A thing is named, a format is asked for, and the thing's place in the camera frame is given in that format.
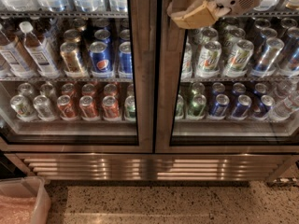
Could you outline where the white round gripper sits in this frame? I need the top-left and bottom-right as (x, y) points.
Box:
(167, 0), (262, 29)

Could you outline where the glass fridge door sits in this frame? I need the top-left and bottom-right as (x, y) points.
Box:
(0, 0), (156, 152)
(156, 0), (299, 155)

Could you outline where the green can lower right door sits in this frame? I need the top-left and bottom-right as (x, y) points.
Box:
(187, 94), (206, 119)

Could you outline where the green can door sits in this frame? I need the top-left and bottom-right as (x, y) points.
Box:
(187, 94), (206, 119)
(124, 95), (136, 121)

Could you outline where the green can lower left door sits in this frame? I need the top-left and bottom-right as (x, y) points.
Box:
(124, 95), (136, 121)

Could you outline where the green white 7UP can right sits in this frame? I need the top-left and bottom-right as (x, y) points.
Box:
(222, 39), (254, 77)

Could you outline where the blue Pepsi can right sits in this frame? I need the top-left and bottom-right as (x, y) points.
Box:
(119, 42), (133, 77)

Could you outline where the blue pepsi can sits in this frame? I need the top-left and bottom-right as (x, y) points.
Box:
(119, 42), (133, 77)
(89, 41), (113, 77)

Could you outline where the blue silver can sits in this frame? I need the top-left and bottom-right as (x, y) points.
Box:
(249, 37), (284, 77)

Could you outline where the blue can lower left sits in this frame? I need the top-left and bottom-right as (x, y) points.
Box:
(208, 94), (230, 119)

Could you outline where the blue can lower right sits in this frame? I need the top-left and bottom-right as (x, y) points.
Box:
(230, 94), (251, 120)

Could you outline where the blue Pepsi can front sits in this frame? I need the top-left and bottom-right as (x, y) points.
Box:
(89, 41), (113, 77)

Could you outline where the red soda can right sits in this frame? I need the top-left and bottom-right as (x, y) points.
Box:
(102, 96), (121, 121)

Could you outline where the red soda can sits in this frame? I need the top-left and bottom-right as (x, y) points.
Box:
(102, 96), (121, 121)
(57, 95), (78, 120)
(79, 95), (100, 120)

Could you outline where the gold soda can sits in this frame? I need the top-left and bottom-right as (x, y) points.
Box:
(60, 42), (88, 77)

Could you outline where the red soda can middle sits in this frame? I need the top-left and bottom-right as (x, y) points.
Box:
(79, 95), (100, 120)

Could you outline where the brown tea bottle white cap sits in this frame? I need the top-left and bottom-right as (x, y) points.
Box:
(20, 21), (60, 77)

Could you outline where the red soda can left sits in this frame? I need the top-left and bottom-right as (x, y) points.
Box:
(57, 95), (78, 120)

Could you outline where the brown tea bottle left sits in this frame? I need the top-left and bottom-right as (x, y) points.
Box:
(0, 24), (37, 78)

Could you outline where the silver can far left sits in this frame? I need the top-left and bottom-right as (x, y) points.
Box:
(10, 94), (37, 121)

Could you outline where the clear plastic storage bin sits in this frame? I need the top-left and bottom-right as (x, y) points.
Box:
(0, 176), (51, 224)

